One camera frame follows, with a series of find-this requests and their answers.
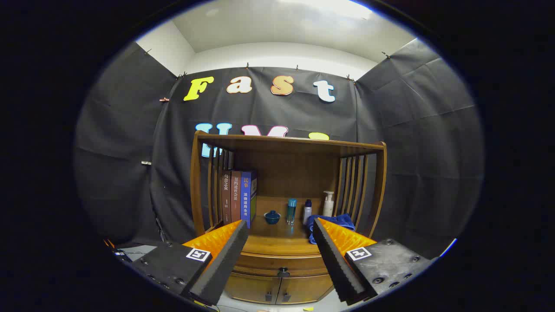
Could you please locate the wooden cabinet door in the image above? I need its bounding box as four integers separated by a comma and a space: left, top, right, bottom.
277, 275, 334, 304
225, 273, 280, 304

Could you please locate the wooden drawer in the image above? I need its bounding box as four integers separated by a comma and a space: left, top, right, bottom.
232, 253, 332, 279

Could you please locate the dark brown book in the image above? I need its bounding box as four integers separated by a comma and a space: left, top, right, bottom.
222, 172, 232, 225

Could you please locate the blue folded towel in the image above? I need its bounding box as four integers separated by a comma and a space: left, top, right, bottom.
307, 213, 356, 244

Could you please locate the reddish brown book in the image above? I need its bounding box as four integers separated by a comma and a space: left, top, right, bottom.
230, 171, 242, 222

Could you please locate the blue book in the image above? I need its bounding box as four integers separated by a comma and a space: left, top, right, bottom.
240, 170, 258, 229

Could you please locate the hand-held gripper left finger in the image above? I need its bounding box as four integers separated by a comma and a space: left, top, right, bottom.
131, 220, 249, 306

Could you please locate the white pump bottle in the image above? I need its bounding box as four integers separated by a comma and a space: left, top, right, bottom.
322, 191, 335, 218

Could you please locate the black backdrop cloth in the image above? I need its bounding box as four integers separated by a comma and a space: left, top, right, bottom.
74, 39, 484, 260

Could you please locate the wooden cabinet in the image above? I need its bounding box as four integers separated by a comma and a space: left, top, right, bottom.
190, 131, 387, 305

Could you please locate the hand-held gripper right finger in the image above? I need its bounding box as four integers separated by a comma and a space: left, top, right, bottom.
312, 218, 437, 306

